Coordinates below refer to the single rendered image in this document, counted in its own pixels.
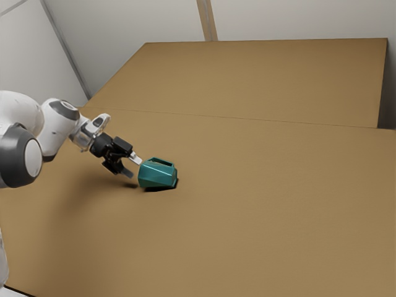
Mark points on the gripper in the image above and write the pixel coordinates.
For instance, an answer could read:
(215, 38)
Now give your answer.
(106, 148)

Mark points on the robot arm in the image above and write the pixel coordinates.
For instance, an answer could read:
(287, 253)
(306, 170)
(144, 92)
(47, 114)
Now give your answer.
(46, 127)

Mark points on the teal faceted mug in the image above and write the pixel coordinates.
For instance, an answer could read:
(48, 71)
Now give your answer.
(157, 174)

